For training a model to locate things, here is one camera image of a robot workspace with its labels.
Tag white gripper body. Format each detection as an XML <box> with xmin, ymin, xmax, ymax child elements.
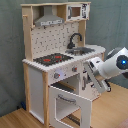
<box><xmin>83</xmin><ymin>57</ymin><xmax>111</xmax><ymax>93</ymax></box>

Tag oven knob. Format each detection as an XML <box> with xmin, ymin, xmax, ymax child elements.
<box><xmin>71</xmin><ymin>66</ymin><xmax>79</xmax><ymax>73</ymax></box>
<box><xmin>54</xmin><ymin>73</ymin><xmax>60</xmax><ymax>79</ymax></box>

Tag white oven door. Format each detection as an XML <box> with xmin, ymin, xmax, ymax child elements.
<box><xmin>49</xmin><ymin>86</ymin><xmax>92</xmax><ymax>128</ymax></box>

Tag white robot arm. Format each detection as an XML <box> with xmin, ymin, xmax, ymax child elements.
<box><xmin>84</xmin><ymin>48</ymin><xmax>128</xmax><ymax>93</ymax></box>

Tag wooden toy kitchen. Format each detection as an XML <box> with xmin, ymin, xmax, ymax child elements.
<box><xmin>22</xmin><ymin>2</ymin><xmax>105</xmax><ymax>128</ymax></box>

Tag grey toy sink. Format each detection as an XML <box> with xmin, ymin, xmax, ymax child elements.
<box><xmin>66</xmin><ymin>47</ymin><xmax>94</xmax><ymax>56</ymax></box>

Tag black toy faucet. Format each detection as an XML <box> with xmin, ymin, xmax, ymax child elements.
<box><xmin>67</xmin><ymin>33</ymin><xmax>82</xmax><ymax>49</ymax></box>

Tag black toy stovetop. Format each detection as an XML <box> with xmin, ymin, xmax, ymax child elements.
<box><xmin>34</xmin><ymin>53</ymin><xmax>71</xmax><ymax>66</ymax></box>

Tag white toy microwave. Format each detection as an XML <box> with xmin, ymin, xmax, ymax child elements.
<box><xmin>66</xmin><ymin>3</ymin><xmax>90</xmax><ymax>21</ymax></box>

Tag grey range hood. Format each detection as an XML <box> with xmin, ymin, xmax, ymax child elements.
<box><xmin>35</xmin><ymin>5</ymin><xmax>64</xmax><ymax>27</ymax></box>

